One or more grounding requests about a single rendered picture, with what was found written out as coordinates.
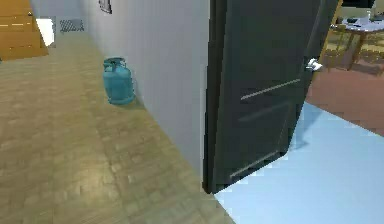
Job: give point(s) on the dark grey room door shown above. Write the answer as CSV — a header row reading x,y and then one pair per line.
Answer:
x,y
260,83

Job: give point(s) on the teal gas cylinder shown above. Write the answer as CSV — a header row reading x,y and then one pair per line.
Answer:
x,y
117,83

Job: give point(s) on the grey mesh basket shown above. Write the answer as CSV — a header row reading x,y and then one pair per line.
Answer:
x,y
71,25

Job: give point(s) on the wooden table with pale top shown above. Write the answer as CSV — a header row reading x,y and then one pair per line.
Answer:
x,y
361,30

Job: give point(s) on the dark framed wall picture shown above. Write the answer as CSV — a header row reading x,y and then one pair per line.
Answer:
x,y
105,5

